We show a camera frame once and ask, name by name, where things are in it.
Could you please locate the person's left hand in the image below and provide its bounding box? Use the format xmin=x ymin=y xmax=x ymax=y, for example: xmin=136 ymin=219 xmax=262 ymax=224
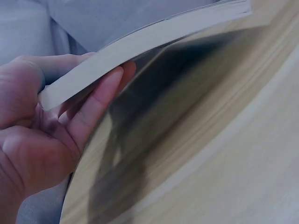
xmin=0 ymin=51 xmax=137 ymax=201

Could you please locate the thick book with white pages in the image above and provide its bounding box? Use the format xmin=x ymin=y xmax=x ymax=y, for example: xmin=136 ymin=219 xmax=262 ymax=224
xmin=38 ymin=0 xmax=253 ymax=112

